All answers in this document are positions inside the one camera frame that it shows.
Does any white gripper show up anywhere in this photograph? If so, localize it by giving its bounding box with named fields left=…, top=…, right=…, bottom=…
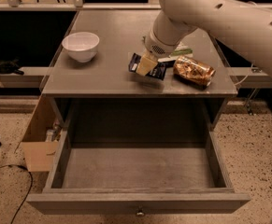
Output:
left=136, top=30, right=177, bottom=76

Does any white cable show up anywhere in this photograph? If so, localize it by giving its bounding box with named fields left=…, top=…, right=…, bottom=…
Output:
left=234, top=63, right=255, bottom=87

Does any metal drawer knob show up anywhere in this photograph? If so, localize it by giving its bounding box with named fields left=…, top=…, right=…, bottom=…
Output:
left=136, top=209, right=145, bottom=217

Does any grey open top drawer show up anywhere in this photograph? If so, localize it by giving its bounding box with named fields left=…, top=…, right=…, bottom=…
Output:
left=27, top=127, right=250, bottom=215

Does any black cable on floor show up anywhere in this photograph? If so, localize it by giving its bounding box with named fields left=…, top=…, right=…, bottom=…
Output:
left=0, top=163, right=34, bottom=224

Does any grey cabinet with counter top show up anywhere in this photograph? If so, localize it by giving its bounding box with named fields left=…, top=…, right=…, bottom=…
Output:
left=43, top=9, right=236, bottom=142

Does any green snack bag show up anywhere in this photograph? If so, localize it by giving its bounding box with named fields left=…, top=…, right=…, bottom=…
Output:
left=142, top=35, right=193, bottom=63

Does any golden brown crushed can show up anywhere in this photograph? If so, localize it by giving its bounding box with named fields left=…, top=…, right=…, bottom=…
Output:
left=173, top=55, right=216, bottom=87

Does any white ceramic bowl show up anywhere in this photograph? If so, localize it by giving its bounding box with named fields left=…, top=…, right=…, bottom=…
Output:
left=62, top=32, right=100, bottom=63

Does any cardboard box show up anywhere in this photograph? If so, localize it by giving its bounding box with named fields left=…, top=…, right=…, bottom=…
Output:
left=21, top=96, right=59, bottom=172

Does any black cloth on rail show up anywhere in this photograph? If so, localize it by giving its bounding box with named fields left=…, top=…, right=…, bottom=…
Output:
left=0, top=59, right=24, bottom=75

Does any dark blue rxbar wrapper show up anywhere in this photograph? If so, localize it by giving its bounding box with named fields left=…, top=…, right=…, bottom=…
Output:
left=128, top=53, right=166, bottom=80

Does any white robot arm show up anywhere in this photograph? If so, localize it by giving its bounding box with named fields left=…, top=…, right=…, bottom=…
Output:
left=136, top=0, right=272, bottom=77

